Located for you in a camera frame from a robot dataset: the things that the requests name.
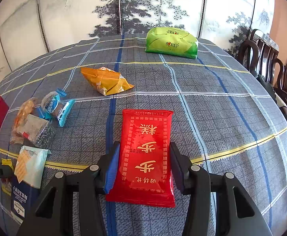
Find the painted folding screen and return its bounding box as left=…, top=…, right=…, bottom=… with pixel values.
left=0, top=0, right=275, bottom=79

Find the clear grey snack packet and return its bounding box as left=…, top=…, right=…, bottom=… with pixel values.
left=23, top=114, right=56, bottom=145

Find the blue checked tablecloth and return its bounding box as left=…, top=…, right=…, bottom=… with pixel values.
left=0, top=34, right=287, bottom=236

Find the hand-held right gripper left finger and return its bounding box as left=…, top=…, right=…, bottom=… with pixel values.
left=17, top=141, right=120, bottom=236

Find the green tissue pack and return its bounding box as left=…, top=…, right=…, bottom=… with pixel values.
left=145, top=27, right=199, bottom=59

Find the red snack packet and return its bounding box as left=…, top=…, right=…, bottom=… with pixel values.
left=105, top=109, right=176, bottom=208

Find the navy and pale cracker packet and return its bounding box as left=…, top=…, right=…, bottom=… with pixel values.
left=10, top=146, right=52, bottom=225

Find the orange snack packet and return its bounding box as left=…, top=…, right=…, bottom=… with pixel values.
left=81, top=66, right=135, bottom=96

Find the blue wrapped snack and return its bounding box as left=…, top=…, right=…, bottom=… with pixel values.
left=36, top=88, right=76, bottom=127

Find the clear packet with orange print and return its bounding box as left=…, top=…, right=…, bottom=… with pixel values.
left=10, top=98, right=39, bottom=145

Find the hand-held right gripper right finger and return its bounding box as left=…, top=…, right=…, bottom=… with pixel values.
left=170, top=141, right=273, bottom=236

